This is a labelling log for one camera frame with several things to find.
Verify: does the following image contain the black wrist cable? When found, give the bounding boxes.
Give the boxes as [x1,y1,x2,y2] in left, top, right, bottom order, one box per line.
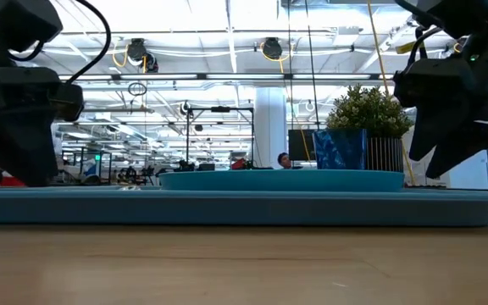
[396,0,444,67]
[8,0,113,86]

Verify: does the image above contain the black monitor screen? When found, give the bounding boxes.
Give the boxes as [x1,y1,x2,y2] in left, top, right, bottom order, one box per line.
[287,129,318,162]

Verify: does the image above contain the dark blue patterned cup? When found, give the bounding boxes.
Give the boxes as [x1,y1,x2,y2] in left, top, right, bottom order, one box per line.
[312,128,369,171]

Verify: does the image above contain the black hanging cable coil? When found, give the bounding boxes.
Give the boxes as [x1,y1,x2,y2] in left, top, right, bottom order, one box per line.
[127,80,148,97]

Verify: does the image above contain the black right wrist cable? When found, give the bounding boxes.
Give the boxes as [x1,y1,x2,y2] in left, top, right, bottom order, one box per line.
[396,0,444,67]

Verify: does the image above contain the black tall frame rig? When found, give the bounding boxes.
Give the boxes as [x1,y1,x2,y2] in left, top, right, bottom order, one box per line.
[185,105,257,173]

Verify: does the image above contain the blue plastic tray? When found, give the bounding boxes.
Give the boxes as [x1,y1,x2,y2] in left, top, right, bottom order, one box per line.
[0,186,488,227]

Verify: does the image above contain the person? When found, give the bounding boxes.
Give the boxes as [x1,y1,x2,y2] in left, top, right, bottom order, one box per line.
[276,152,295,171]

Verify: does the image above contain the blue round plate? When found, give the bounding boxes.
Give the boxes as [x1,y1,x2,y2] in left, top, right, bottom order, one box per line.
[158,169,406,193]

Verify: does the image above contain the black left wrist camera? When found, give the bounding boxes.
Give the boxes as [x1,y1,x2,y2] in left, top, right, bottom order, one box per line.
[48,82,86,123]

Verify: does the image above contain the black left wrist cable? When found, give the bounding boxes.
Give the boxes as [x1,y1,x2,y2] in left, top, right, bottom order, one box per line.
[8,0,113,86]

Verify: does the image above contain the potted plant in ribbed pot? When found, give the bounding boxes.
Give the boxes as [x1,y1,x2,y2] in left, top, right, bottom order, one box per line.
[325,83,415,174]

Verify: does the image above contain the white building pillar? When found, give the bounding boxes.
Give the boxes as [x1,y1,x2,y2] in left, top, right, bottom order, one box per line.
[253,86,289,170]

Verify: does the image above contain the red storage boxes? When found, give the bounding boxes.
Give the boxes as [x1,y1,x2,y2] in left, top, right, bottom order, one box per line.
[0,164,28,188]

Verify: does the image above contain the black cord with coiled loop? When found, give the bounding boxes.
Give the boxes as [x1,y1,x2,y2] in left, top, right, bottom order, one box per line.
[304,0,320,130]

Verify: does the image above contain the long yellow power cord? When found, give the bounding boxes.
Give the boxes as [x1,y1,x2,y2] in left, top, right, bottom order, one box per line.
[366,0,418,186]

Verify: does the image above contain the black ceiling cable reel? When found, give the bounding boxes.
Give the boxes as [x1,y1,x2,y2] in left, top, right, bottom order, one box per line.
[125,36,149,64]
[262,36,284,61]
[143,51,160,74]

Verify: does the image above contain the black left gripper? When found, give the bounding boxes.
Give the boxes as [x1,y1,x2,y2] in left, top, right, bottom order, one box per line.
[0,67,64,187]

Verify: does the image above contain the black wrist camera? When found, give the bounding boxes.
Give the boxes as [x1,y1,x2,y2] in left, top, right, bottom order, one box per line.
[48,82,86,123]
[392,58,444,109]

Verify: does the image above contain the yellow cable tag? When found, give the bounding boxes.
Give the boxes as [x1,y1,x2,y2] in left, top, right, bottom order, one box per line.
[395,40,419,55]

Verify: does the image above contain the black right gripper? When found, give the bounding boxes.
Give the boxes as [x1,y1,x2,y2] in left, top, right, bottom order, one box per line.
[408,50,488,180]

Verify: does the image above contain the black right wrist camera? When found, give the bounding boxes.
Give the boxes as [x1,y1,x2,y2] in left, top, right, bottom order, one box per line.
[392,58,444,109]

